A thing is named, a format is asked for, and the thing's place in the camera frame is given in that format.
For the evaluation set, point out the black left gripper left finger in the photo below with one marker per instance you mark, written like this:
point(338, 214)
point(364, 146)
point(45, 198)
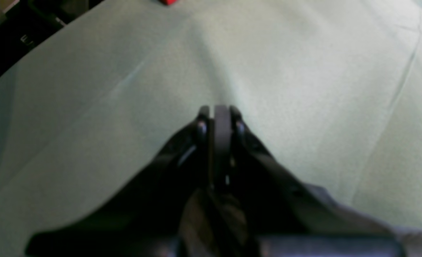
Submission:
point(142, 219)

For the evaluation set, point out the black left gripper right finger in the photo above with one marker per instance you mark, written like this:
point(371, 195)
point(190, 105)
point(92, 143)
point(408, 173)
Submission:
point(283, 217)

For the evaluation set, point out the grey t-shirt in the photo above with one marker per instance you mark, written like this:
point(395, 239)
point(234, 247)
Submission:
point(393, 228)

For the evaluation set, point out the light green table cloth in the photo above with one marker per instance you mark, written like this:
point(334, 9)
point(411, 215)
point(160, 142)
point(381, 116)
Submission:
point(332, 87)

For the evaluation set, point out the red black clamp right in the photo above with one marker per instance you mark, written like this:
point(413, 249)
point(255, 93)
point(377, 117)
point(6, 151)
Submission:
point(168, 2)

